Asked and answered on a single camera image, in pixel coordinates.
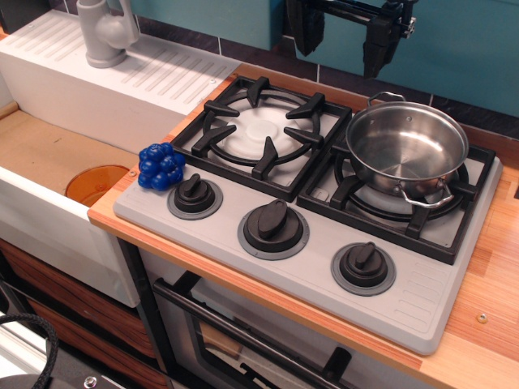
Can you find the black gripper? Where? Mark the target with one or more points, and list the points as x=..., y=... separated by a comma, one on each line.
x=386, y=25

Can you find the stainless steel pan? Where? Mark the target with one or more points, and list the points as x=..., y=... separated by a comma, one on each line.
x=406, y=149

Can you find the blue toy blueberry cluster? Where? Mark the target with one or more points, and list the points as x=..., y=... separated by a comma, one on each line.
x=160, y=167

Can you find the grey toy stove top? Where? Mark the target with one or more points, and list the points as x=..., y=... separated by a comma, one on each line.
x=412, y=313

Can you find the black middle stove knob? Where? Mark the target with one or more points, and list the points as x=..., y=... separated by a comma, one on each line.
x=274, y=231

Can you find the black stove knob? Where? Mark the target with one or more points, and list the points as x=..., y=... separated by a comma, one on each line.
x=274, y=231
x=363, y=269
x=195, y=198

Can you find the black left stove knob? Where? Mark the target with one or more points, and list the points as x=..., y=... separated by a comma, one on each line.
x=195, y=198

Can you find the black right stove knob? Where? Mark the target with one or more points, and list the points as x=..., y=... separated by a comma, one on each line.
x=363, y=269

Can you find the black left burner grate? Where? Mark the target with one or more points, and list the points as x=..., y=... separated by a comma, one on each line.
x=258, y=139

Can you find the black burner grate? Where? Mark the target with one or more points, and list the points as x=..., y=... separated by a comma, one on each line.
x=336, y=192
x=258, y=139

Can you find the black right burner grate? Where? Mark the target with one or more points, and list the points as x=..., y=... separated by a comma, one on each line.
x=336, y=192

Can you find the grey toy faucet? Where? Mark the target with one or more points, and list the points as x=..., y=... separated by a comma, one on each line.
x=106, y=36

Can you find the white toy sink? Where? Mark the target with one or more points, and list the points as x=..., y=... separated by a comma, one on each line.
x=60, y=116

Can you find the orange plastic plate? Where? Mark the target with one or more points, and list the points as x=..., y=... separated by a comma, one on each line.
x=90, y=185

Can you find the toy oven door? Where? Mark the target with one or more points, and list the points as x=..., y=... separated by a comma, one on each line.
x=232, y=342

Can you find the wooden drawer fronts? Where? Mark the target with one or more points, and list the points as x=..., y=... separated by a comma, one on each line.
x=105, y=332

